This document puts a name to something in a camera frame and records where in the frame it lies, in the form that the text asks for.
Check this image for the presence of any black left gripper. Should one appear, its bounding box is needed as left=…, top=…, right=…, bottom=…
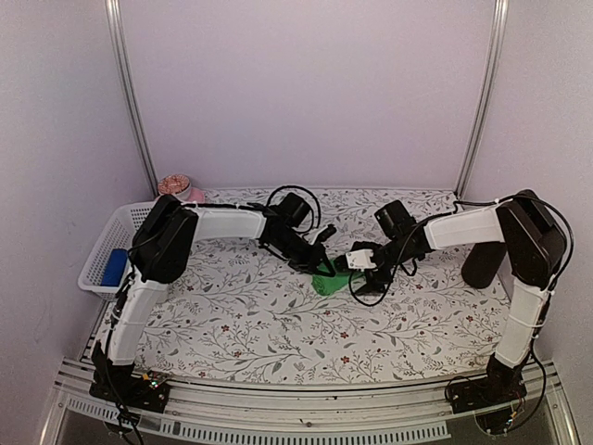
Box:
left=271, top=231, right=334, bottom=279

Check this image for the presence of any green microfiber towel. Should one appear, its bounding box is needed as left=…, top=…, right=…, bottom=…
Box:
left=311, top=271, right=350, bottom=297

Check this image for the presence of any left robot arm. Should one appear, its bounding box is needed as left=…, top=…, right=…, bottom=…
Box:
left=92, top=193, right=336, bottom=402

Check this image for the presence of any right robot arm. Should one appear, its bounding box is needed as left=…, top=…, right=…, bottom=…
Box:
left=342, top=189, right=574, bottom=404

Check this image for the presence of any dark brown cylinder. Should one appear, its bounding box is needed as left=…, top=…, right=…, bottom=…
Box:
left=461, top=242, right=507, bottom=289

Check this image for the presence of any floral patterned table mat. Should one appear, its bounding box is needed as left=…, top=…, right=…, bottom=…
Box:
left=95, top=186, right=516, bottom=386

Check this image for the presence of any pink plate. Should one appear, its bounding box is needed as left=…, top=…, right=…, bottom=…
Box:
left=187, top=187, right=206, bottom=203

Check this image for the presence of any white plastic basket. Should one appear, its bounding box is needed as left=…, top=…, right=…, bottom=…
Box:
left=78, top=201, right=155, bottom=301

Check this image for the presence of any blue rolled towel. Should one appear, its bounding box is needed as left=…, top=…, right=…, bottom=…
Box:
left=100, top=248, right=128, bottom=287

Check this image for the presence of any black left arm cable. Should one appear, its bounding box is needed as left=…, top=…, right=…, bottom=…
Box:
left=267, top=184, right=323, bottom=233

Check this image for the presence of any aluminium front rail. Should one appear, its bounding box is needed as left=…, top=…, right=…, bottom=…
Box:
left=40, top=360, right=579, bottom=444

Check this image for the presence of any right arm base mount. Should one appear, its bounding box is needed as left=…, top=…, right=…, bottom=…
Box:
left=444, top=372, right=527, bottom=413

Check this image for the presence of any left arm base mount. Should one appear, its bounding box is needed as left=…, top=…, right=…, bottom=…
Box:
left=89, top=342, right=170, bottom=413

